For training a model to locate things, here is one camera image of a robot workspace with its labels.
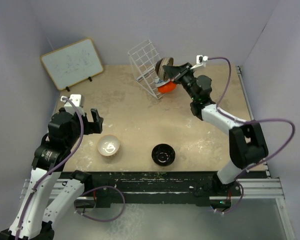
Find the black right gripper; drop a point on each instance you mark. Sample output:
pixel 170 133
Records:
pixel 178 73

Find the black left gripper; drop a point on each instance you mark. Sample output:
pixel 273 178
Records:
pixel 95 127

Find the brown patterned bowl cream inside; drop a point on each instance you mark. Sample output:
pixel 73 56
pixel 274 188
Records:
pixel 159 67

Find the blue and white bowl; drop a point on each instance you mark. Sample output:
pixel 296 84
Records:
pixel 159 82

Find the white wire dish rack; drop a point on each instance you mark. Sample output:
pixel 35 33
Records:
pixel 143 58

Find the black glossy bowl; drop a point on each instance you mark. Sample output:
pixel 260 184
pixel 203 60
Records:
pixel 163 155

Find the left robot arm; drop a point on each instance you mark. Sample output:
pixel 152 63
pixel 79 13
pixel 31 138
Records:
pixel 38 217

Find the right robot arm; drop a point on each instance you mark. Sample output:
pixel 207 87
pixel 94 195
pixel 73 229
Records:
pixel 247 144

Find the white bowl with orange rim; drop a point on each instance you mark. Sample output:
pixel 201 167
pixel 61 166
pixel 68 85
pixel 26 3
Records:
pixel 108 145

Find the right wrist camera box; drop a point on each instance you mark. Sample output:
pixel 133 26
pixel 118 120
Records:
pixel 201 61

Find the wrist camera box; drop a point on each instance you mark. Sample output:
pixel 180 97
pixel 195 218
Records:
pixel 77 100
pixel 201 61

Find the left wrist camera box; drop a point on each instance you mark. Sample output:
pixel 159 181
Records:
pixel 77 100

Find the whiteboard with wooden frame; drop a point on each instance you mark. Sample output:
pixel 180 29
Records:
pixel 72 64

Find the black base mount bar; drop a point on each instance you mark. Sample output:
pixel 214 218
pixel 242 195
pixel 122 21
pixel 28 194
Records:
pixel 173 187

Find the aluminium rail frame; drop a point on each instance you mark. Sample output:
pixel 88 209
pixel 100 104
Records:
pixel 37 218

